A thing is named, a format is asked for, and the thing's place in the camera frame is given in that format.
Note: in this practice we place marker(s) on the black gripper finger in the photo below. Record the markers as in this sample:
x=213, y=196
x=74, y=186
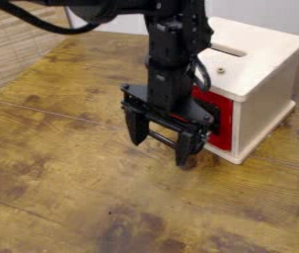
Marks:
x=138, y=125
x=190, y=142

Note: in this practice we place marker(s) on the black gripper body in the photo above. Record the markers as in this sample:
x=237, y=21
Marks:
x=174, y=74

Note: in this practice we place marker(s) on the red drawer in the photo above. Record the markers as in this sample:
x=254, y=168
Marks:
x=221, y=108

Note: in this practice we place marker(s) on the black metal drawer handle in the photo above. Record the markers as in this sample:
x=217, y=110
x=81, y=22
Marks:
x=194, y=119

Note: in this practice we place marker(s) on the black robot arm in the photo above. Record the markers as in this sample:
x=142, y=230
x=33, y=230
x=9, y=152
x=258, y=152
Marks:
x=177, y=23

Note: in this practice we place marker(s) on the white wooden box cabinet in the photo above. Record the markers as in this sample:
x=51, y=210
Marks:
x=252, y=63

